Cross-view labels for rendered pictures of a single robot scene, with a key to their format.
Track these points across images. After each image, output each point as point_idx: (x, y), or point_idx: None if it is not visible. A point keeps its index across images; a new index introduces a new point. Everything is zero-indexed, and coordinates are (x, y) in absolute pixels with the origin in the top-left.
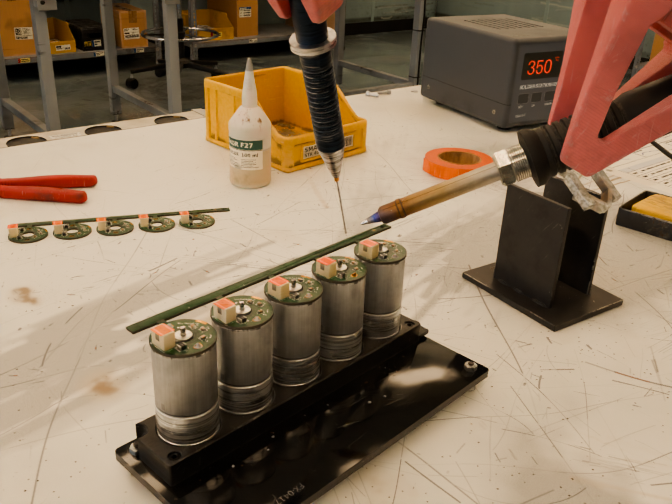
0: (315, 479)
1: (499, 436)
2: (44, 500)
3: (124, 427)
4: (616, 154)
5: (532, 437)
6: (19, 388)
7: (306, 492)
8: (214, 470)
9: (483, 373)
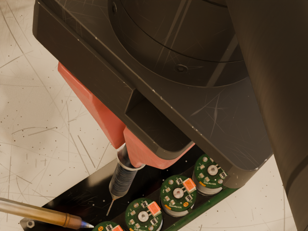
0: None
1: (36, 178)
2: (277, 171)
3: (243, 220)
4: None
5: (18, 173)
6: None
7: None
8: (195, 160)
9: (24, 217)
